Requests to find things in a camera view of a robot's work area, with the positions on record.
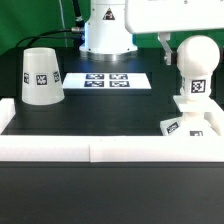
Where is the white marker plate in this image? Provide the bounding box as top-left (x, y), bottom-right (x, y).
top-left (63, 73), bottom-right (151, 90)

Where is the white lamp shade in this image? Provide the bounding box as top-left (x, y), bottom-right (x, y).
top-left (22, 47), bottom-right (64, 105)

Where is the white lamp bulb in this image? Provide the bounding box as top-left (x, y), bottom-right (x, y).
top-left (177, 35), bottom-right (220, 100)

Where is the white lamp base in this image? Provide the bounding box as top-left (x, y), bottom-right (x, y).
top-left (160, 95), bottom-right (224, 137)

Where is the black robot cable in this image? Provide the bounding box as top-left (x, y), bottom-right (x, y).
top-left (15, 0), bottom-right (86, 48)

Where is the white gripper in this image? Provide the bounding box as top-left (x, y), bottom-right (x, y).
top-left (125, 0), bottom-right (224, 65)

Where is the white foam fence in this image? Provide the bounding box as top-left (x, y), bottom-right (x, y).
top-left (0, 98), bottom-right (224, 163)

